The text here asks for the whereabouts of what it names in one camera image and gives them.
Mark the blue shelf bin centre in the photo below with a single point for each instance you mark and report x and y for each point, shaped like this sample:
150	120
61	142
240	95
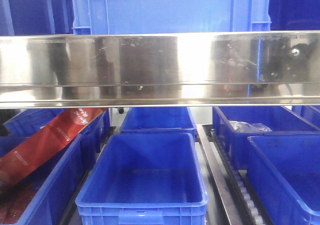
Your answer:
145	179

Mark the large blue crate upper shelf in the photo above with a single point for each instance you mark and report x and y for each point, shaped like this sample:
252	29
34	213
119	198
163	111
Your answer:
108	17

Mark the stainless steel shelf beam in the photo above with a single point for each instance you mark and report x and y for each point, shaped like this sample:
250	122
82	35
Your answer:
175	69

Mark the blue bin rear centre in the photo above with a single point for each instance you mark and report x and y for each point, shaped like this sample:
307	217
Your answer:
151	120

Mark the clear plastic bag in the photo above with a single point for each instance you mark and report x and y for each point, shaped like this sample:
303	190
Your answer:
245	127

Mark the red snack bag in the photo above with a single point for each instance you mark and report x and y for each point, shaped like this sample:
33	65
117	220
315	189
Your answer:
42	145

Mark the blue bin rear right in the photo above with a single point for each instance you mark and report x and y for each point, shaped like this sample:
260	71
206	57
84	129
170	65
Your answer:
279	118

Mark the blue bin rear left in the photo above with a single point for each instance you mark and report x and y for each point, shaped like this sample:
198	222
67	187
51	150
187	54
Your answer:
62	127

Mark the blue bin front right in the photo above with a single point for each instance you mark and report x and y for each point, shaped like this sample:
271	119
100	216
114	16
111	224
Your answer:
284	171

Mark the blue bin front left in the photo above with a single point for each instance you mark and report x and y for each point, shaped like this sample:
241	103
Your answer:
42	197

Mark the roller track rail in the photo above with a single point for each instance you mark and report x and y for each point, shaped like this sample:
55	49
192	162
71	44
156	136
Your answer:
231	200

